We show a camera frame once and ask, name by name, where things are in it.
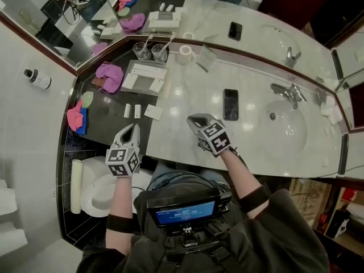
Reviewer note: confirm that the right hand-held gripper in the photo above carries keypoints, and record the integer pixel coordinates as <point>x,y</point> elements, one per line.
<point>214,138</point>

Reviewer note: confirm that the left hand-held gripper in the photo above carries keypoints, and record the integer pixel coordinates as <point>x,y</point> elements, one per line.
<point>122,161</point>

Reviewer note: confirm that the person's right forearm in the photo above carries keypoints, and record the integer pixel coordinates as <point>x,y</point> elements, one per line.
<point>241,175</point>

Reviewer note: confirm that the person's left forearm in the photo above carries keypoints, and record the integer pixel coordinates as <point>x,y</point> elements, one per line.
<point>122,198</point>

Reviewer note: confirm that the black forearm band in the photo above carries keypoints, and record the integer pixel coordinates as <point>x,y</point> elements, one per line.
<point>120,223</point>
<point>254,199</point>

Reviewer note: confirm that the black smartphone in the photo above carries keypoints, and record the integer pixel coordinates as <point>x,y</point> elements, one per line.
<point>231,104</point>

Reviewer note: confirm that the blue cloth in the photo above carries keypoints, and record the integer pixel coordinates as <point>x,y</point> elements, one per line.
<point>83,127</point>

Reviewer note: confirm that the white toilet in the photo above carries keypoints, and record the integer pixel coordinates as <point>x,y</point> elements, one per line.
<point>91,169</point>

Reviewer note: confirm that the clear acrylic tray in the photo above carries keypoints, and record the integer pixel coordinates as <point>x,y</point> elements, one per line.
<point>142,88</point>

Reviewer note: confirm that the person's blue jeans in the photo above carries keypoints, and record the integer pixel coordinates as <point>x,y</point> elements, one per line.
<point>165,172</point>

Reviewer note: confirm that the green pen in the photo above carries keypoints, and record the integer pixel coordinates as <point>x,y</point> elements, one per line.
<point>202,67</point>

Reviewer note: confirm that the pink cloth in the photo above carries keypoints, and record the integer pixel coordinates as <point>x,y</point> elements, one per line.
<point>74,116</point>

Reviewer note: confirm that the brown cloth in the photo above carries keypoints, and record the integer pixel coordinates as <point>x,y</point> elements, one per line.
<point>96,82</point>

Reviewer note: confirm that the purple towel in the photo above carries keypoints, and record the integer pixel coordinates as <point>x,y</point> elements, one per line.
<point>109,75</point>

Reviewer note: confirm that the printed card with green edge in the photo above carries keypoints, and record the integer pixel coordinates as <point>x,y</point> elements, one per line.
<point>207,56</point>

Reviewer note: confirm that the white tape roll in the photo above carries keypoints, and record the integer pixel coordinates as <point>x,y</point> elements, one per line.
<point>182,57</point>

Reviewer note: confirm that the cream paper roll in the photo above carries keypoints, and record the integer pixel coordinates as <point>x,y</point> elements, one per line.
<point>76,186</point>

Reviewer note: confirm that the clear drinking glass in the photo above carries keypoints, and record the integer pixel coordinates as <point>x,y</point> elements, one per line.
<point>159,54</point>
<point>141,53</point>

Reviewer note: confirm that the white sink basin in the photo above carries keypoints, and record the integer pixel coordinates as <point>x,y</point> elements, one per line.
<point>284,135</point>

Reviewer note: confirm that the white toothbrush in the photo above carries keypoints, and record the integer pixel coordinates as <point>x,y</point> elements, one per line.
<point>169,42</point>
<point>148,42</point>

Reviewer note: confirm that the black chest-mounted monitor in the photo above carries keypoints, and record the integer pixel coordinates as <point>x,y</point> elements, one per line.
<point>185,212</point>

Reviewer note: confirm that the chrome faucet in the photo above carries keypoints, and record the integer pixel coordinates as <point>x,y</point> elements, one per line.
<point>290,92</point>

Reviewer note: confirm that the white bottle with black cap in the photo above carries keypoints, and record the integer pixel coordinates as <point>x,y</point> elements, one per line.
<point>41,80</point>

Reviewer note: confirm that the white crumpled tissue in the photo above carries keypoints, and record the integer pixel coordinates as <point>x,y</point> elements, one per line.
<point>330,109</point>

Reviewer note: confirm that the cardboard box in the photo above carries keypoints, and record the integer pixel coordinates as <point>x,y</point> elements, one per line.
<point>310,200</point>

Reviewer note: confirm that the person's dark jacket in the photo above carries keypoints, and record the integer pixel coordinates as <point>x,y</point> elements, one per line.
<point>278,237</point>

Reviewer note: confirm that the red box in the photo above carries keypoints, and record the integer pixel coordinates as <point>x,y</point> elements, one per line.
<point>349,195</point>

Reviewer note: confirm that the black box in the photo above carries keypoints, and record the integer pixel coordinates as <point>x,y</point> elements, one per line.
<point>337,223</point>

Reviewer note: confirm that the white plastic bag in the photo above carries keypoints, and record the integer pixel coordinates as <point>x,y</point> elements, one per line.
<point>357,210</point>

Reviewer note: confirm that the large wall mirror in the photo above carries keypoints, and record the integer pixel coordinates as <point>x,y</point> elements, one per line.
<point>256,18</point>

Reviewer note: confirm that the angled side wall mirror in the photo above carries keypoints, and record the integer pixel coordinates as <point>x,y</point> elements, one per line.
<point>351,61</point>
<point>28,13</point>

